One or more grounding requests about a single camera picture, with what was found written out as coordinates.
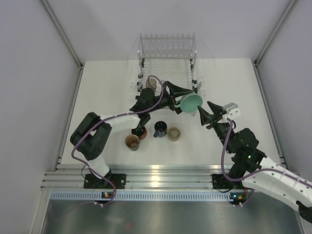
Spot black and red mug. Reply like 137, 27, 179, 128
131, 126, 147, 140

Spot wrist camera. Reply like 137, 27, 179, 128
222, 102, 241, 120
155, 80, 166, 95

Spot teal green cup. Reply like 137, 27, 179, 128
177, 93, 203, 113

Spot brown mug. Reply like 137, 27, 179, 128
125, 135, 140, 151

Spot olive grey mug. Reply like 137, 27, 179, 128
145, 77, 157, 92

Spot metal wire dish rack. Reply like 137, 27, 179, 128
135, 34, 202, 103

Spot right aluminium frame post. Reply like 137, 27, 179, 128
253, 0, 299, 65

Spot left aluminium frame post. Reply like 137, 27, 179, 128
40, 0, 85, 70

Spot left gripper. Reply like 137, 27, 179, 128
147, 81, 193, 114

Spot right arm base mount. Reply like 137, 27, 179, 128
212, 174, 240, 190

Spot purple cable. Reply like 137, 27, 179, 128
220, 118, 312, 188
71, 75, 165, 208

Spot aluminium frame post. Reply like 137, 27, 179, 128
40, 0, 85, 70
253, 0, 299, 65

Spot slotted cable duct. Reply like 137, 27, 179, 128
50, 191, 236, 201

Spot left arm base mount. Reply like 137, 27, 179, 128
83, 174, 127, 189

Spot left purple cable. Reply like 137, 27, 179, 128
71, 75, 165, 208

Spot dark blue mug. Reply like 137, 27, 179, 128
153, 121, 167, 137

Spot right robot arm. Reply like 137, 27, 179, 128
198, 102, 312, 222

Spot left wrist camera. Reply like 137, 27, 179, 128
155, 80, 166, 95

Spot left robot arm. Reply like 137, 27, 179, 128
70, 81, 197, 188

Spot aluminium rail base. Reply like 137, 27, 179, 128
40, 164, 221, 191

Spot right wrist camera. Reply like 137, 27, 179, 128
222, 102, 241, 120

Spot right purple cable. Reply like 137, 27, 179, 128
220, 118, 312, 188

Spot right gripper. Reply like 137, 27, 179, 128
198, 101, 235, 154

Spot beige speckled cup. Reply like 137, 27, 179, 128
167, 127, 181, 141

